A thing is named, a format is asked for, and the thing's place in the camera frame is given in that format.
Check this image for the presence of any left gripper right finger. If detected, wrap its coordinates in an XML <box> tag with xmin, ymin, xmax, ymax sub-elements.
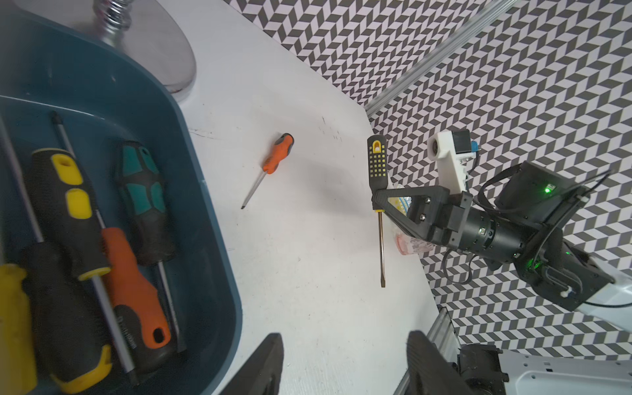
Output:
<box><xmin>406</xmin><ymin>331</ymin><xmax>473</xmax><ymax>395</ymax></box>

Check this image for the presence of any orange black large screwdriver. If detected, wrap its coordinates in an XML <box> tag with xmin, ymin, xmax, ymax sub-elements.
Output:
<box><xmin>101</xmin><ymin>227</ymin><xmax>176</xmax><ymax>374</ymax></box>

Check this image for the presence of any teal plastic storage box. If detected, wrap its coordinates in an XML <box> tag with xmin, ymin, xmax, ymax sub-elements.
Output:
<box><xmin>1</xmin><ymin>1</ymin><xmax>242</xmax><ymax>394</ymax></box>

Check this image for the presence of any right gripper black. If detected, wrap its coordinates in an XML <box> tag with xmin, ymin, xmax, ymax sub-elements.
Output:
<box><xmin>372</xmin><ymin>186</ymin><xmax>531</xmax><ymax>269</ymax></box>

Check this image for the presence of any small orange handle screwdriver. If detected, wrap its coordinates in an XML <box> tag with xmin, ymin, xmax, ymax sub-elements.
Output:
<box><xmin>241</xmin><ymin>133</ymin><xmax>295</xmax><ymax>209</ymax></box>

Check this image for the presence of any black yellow phillips screwdriver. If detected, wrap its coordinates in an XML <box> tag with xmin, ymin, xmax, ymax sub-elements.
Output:
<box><xmin>25</xmin><ymin>110</ymin><xmax>140</xmax><ymax>386</ymax></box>

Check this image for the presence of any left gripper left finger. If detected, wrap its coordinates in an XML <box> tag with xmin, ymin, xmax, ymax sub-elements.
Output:
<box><xmin>220</xmin><ymin>332</ymin><xmax>284</xmax><ymax>395</ymax></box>

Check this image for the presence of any yellow handle screwdriver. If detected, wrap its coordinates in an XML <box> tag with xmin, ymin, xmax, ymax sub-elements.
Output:
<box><xmin>1</xmin><ymin>263</ymin><xmax>37</xmax><ymax>394</ymax></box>

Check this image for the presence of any chrome glass holder stand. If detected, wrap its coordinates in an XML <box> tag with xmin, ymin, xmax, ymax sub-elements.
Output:
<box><xmin>16</xmin><ymin>0</ymin><xmax>197</xmax><ymax>101</ymax></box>

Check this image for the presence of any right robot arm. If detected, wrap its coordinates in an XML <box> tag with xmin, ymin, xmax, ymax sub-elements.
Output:
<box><xmin>370</xmin><ymin>162</ymin><xmax>631</xmax><ymax>331</ymax></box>

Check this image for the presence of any aluminium front rail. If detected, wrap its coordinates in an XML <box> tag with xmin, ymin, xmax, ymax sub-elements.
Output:
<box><xmin>393</xmin><ymin>305</ymin><xmax>460</xmax><ymax>394</ymax></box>

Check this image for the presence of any patterned ceramic bowl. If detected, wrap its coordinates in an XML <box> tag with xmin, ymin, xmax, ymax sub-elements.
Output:
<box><xmin>388</xmin><ymin>197</ymin><xmax>411</xmax><ymax>215</ymax></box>

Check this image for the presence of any pink transparent cup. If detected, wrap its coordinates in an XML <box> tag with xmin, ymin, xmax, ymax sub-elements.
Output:
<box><xmin>395</xmin><ymin>233</ymin><xmax>436</xmax><ymax>255</ymax></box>

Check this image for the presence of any green black handle screwdriver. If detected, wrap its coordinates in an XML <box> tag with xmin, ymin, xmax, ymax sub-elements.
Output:
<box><xmin>115</xmin><ymin>140</ymin><xmax>187</xmax><ymax>353</ymax></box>

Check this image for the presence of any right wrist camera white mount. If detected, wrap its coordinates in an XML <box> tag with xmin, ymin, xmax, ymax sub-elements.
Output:
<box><xmin>428</xmin><ymin>129</ymin><xmax>480</xmax><ymax>194</ymax></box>

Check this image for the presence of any black orange-tipped screwdriver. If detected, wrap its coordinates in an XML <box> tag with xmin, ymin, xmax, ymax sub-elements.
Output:
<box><xmin>1</xmin><ymin>122</ymin><xmax>112</xmax><ymax>394</ymax></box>

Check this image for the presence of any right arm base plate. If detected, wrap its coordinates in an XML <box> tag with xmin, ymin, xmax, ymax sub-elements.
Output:
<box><xmin>458</xmin><ymin>344</ymin><xmax>510</xmax><ymax>395</ymax></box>

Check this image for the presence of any black yellow long screwdriver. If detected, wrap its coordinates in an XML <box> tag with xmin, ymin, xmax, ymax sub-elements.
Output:
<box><xmin>367</xmin><ymin>134</ymin><xmax>388</xmax><ymax>288</ymax></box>

